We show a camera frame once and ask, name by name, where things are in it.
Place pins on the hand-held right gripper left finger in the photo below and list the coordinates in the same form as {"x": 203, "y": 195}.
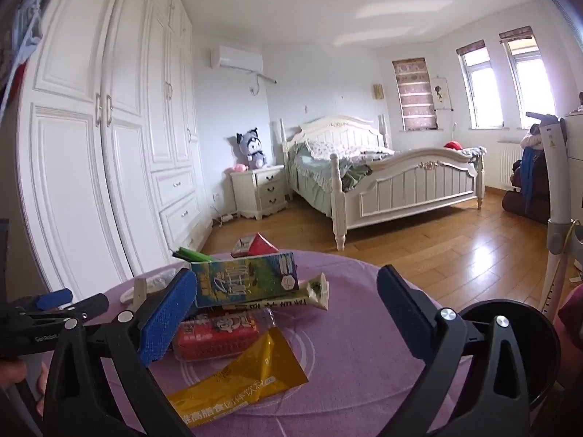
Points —
{"x": 166, "y": 318}

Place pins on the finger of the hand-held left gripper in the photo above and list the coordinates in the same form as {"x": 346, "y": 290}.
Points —
{"x": 93, "y": 304}
{"x": 52, "y": 299}

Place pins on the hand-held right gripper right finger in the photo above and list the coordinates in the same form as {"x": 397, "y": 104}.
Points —
{"x": 403, "y": 314}

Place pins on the red snack packet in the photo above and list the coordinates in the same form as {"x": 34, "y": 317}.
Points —
{"x": 214, "y": 339}

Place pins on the green drink carton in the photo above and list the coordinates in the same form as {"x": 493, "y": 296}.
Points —
{"x": 241, "y": 282}

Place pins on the black round bin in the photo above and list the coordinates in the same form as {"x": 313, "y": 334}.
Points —
{"x": 533, "y": 341}

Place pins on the person's left hand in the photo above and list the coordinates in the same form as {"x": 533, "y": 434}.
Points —
{"x": 11, "y": 372}

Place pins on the purple tablecloth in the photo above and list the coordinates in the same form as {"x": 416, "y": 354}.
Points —
{"x": 355, "y": 350}

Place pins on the green gum packet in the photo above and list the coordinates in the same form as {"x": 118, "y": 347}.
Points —
{"x": 193, "y": 255}

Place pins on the orange snack wrapper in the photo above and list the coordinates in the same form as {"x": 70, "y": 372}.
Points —
{"x": 319, "y": 292}

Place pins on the yellow foil packet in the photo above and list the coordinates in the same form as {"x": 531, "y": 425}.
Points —
{"x": 246, "y": 373}

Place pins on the white power strip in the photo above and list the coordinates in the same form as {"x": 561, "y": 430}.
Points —
{"x": 223, "y": 219}

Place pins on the small red carton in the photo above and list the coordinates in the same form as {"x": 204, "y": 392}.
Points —
{"x": 257, "y": 246}

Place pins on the white bed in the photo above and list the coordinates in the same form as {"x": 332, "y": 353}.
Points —
{"x": 410, "y": 182}

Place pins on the white nightstand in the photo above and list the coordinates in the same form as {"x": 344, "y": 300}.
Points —
{"x": 264, "y": 189}

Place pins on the small pink plush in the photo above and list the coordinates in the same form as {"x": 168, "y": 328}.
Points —
{"x": 240, "y": 167}

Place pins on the pink cloth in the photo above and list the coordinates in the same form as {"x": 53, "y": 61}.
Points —
{"x": 571, "y": 327}

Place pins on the red cushion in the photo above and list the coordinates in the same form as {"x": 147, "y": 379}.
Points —
{"x": 453, "y": 145}

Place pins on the dark massage chair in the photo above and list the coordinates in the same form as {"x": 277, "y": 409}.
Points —
{"x": 539, "y": 191}

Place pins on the white radiator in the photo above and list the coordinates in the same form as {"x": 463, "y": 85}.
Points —
{"x": 509, "y": 164}

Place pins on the blue garment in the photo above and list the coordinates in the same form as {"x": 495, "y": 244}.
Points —
{"x": 528, "y": 177}

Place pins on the purple plush toy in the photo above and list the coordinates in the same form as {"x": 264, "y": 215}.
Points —
{"x": 252, "y": 148}

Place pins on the white floor appliance stand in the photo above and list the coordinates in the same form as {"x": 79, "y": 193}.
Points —
{"x": 555, "y": 182}

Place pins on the patterned roman blind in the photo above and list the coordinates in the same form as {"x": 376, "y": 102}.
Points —
{"x": 414, "y": 95}

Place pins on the white wardrobe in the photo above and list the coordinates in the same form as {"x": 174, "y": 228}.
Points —
{"x": 114, "y": 77}

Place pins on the window with short blind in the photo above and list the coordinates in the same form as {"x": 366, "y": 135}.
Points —
{"x": 524, "y": 77}
{"x": 476, "y": 86}

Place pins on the white cabinet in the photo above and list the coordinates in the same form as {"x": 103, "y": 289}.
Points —
{"x": 575, "y": 145}

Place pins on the hanging garment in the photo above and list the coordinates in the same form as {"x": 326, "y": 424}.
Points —
{"x": 22, "y": 32}

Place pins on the white air conditioner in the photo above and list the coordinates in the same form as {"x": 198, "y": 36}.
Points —
{"x": 237, "y": 58}

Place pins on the wall scroll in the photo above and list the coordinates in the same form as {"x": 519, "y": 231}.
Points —
{"x": 441, "y": 93}

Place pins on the wooden wall ornament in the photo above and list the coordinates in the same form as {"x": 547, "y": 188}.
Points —
{"x": 377, "y": 91}

